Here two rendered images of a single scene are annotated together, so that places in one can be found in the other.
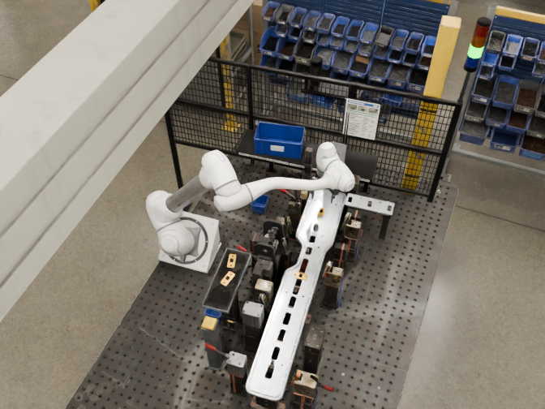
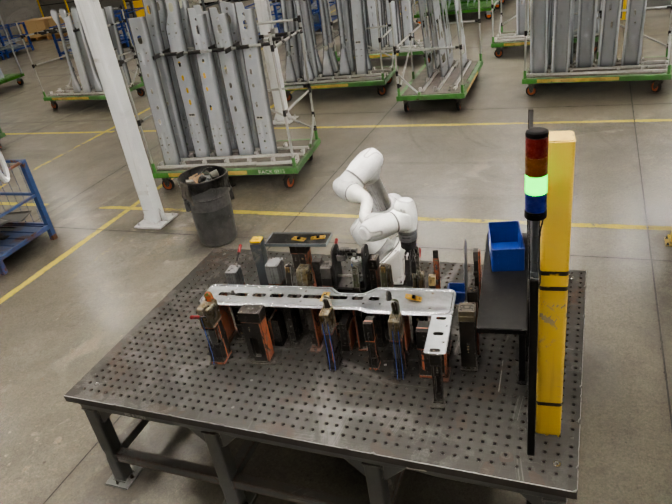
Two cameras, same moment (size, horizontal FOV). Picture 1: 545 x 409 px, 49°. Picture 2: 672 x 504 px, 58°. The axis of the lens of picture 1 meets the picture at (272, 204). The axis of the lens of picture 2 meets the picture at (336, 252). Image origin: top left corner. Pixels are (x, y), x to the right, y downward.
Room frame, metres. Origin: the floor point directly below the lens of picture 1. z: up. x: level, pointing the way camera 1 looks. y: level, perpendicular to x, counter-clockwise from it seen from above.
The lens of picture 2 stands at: (2.00, -2.83, 2.73)
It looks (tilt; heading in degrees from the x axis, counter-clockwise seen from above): 29 degrees down; 92
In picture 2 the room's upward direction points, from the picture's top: 9 degrees counter-clockwise
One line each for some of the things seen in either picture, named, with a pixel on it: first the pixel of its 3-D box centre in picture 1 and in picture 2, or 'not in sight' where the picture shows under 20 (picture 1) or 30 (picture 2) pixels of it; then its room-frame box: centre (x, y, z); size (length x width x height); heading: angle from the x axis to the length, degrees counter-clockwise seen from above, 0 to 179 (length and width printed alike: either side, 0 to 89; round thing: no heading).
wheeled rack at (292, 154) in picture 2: not in sight; (225, 107); (0.67, 4.46, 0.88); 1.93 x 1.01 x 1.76; 163
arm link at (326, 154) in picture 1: (327, 157); (403, 214); (2.23, -0.30, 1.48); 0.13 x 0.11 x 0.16; 28
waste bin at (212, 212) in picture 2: not in sight; (210, 206); (0.61, 2.75, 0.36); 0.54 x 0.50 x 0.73; 67
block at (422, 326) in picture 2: (351, 227); (425, 349); (2.26, -0.49, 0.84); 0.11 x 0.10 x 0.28; 73
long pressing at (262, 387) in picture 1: (301, 279); (321, 298); (1.78, -0.15, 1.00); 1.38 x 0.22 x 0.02; 163
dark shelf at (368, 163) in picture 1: (306, 155); (504, 277); (2.72, -0.23, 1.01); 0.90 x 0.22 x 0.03; 73
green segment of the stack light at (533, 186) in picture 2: (475, 49); (536, 182); (2.59, -1.06, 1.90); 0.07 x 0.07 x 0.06
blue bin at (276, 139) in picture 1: (279, 139); (505, 245); (2.77, -0.05, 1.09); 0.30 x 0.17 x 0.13; 79
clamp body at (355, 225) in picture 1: (350, 241); (397, 345); (2.13, -0.47, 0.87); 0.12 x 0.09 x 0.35; 73
